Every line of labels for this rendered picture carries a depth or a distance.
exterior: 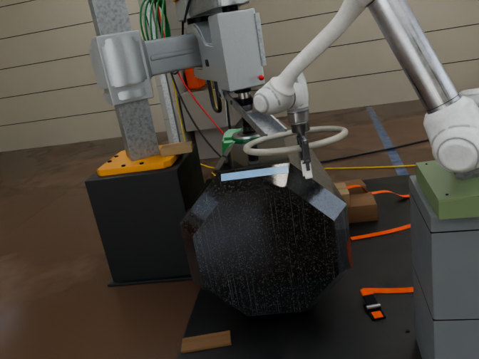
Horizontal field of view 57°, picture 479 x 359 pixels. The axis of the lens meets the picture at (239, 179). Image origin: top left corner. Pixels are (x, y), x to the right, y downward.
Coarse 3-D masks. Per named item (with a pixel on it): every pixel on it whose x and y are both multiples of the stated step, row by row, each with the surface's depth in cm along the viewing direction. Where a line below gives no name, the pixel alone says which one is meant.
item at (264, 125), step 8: (224, 96) 279; (232, 104) 266; (240, 112) 255; (256, 112) 257; (248, 120) 246; (256, 120) 248; (264, 120) 247; (272, 120) 242; (256, 128) 237; (264, 128) 240; (272, 128) 239; (280, 128) 234
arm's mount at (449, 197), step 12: (420, 168) 164; (432, 168) 162; (420, 180) 165; (432, 180) 152; (444, 180) 150; (456, 180) 148; (468, 180) 146; (432, 192) 145; (444, 192) 141; (456, 192) 140; (468, 192) 138; (432, 204) 147; (444, 204) 137; (456, 204) 137; (468, 204) 136; (444, 216) 139; (456, 216) 138; (468, 216) 137
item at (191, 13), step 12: (180, 0) 297; (192, 0) 274; (204, 0) 251; (216, 0) 236; (228, 0) 234; (240, 0) 235; (180, 12) 305; (192, 12) 281; (204, 12) 264; (216, 12) 289
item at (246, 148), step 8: (312, 128) 225; (320, 128) 222; (328, 128) 218; (336, 128) 212; (344, 128) 203; (264, 136) 226; (272, 136) 227; (280, 136) 229; (336, 136) 190; (344, 136) 194; (248, 144) 213; (256, 144) 221; (312, 144) 184; (320, 144) 185; (328, 144) 187; (248, 152) 199; (256, 152) 194; (264, 152) 190; (272, 152) 188; (280, 152) 186; (288, 152) 186
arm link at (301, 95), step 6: (300, 78) 175; (294, 84) 173; (300, 84) 174; (306, 84) 177; (300, 90) 174; (306, 90) 177; (294, 96) 171; (300, 96) 174; (306, 96) 177; (294, 102) 172; (300, 102) 175; (306, 102) 178; (294, 108) 177; (300, 108) 177
